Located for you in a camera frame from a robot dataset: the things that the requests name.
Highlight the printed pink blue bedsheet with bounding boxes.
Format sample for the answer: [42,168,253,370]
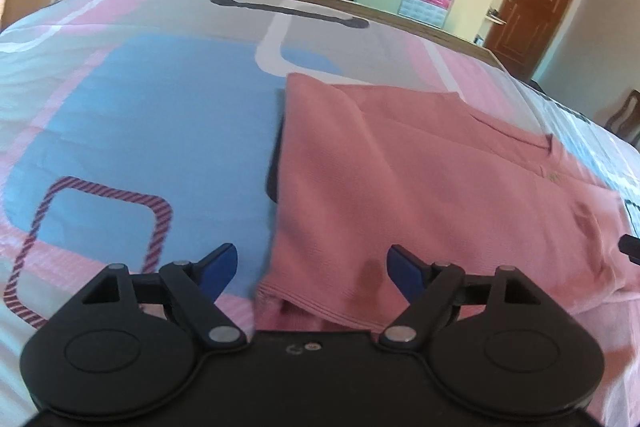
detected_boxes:
[0,0,640,427]

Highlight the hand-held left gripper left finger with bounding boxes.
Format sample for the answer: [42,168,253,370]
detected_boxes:
[80,243,249,353]

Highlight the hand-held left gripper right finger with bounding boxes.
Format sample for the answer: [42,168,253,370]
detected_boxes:
[378,244,538,353]

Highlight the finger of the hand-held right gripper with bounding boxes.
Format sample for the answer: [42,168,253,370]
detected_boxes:
[618,234,640,265]

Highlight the wooden chair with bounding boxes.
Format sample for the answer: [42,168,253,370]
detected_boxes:
[605,89,640,138]

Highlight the wooden bed frame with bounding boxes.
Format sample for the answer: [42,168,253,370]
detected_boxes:
[205,0,506,68]

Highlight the pink shirt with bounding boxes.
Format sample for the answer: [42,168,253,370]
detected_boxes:
[255,72,640,335]

